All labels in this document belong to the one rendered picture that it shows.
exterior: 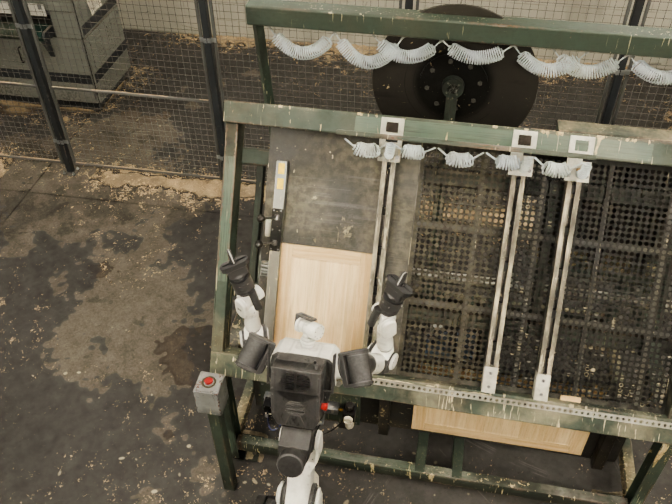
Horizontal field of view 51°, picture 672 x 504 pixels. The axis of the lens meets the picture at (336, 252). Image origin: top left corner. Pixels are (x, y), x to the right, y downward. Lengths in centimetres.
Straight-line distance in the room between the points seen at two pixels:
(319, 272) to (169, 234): 246
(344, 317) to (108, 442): 176
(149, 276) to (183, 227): 56
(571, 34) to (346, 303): 156
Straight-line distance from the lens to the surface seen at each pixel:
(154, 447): 438
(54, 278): 552
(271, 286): 338
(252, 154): 340
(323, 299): 337
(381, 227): 324
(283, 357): 285
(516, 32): 340
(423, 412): 389
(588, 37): 344
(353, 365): 288
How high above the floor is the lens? 360
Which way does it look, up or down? 43 degrees down
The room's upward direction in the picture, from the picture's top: 1 degrees counter-clockwise
